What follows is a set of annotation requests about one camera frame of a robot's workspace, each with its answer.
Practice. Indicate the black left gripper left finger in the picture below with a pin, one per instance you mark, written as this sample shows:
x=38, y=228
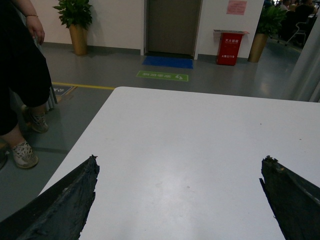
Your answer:
x=60, y=212

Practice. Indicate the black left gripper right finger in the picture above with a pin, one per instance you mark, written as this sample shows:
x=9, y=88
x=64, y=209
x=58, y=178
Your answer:
x=294, y=201

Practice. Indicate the bystander hand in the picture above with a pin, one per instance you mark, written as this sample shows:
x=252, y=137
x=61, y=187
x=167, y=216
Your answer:
x=35, y=28

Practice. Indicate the white patterned sneaker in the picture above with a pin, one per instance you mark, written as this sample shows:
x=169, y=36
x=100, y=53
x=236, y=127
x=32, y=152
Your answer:
x=24, y=156

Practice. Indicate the dark floor sign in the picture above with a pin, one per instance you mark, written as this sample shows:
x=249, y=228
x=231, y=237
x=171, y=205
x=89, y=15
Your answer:
x=62, y=90

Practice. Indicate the bystander in black clothes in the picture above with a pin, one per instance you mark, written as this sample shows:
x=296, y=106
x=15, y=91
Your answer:
x=23, y=68

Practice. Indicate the green floor sign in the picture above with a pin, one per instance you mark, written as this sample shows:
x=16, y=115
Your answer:
x=163, y=76

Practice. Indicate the red fire extinguisher box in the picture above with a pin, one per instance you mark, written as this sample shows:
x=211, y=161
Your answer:
x=229, y=46

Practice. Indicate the office chair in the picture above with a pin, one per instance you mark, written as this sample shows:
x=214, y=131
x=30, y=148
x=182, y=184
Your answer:
x=293, y=33

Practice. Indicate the blue floor mat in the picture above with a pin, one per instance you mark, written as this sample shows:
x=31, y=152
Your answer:
x=171, y=62

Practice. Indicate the right potted green plant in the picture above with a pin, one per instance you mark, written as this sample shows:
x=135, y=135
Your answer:
x=269, y=24

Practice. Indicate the potted green plant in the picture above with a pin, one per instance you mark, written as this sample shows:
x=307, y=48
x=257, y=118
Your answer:
x=76, y=16
x=269, y=24

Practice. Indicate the left potted green plant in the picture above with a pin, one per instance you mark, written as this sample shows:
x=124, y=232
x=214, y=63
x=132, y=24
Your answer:
x=76, y=16

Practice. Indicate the grey door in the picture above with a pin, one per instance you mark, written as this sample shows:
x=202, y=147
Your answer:
x=172, y=26

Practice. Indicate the pink wall notice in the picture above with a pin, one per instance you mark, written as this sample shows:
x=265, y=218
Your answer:
x=236, y=7

